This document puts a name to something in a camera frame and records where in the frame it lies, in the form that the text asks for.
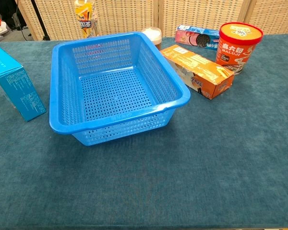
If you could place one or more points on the orange cracker box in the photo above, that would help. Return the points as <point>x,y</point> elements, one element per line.
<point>199,69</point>

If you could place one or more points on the red instant noodle cup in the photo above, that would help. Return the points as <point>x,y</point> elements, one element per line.
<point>237,55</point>

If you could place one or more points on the light blue cardboard box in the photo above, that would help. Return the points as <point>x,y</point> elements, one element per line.
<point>14,81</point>

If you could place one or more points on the blue cookie package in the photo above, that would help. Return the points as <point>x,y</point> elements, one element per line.
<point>194,36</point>

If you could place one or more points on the blue perforated plastic basket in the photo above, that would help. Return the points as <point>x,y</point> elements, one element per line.
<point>110,95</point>

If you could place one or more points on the teal table mat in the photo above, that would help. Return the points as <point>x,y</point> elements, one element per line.
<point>158,179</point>

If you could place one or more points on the glass jar white lid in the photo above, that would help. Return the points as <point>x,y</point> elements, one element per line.
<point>153,34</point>

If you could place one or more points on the wicker folding screen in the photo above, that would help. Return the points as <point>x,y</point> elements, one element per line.
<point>134,14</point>

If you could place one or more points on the iced tea bottle yellow cap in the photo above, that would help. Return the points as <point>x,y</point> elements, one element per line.
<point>85,21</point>

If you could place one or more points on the black tripod stand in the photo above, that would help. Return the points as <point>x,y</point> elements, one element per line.
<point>39,16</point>

